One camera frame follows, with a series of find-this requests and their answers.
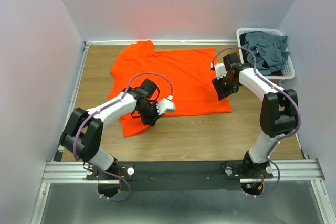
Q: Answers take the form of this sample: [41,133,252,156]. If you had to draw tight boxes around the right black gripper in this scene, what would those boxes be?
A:
[211,73,237,101]

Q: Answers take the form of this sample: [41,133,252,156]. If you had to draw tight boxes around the orange t shirt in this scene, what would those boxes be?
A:
[108,39,232,138]

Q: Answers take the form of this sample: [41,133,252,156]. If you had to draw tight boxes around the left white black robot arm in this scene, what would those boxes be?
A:
[60,79,162,179]

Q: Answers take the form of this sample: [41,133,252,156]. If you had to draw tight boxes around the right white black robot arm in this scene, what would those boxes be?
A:
[211,53,301,178]

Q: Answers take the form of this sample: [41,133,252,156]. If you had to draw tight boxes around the grey blue t shirt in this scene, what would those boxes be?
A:
[239,31,289,76]

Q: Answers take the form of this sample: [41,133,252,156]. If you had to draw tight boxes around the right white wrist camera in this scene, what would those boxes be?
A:
[214,63,227,80]

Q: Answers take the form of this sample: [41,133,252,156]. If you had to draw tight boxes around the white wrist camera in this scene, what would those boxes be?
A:
[214,63,227,80]
[156,98,176,115]

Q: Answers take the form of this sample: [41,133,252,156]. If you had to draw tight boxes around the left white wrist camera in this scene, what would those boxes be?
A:
[156,98,176,115]

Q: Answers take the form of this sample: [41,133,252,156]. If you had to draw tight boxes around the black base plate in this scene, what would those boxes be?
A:
[85,160,273,193]

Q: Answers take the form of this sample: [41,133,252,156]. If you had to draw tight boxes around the aluminium frame rail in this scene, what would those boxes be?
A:
[31,159,335,223]

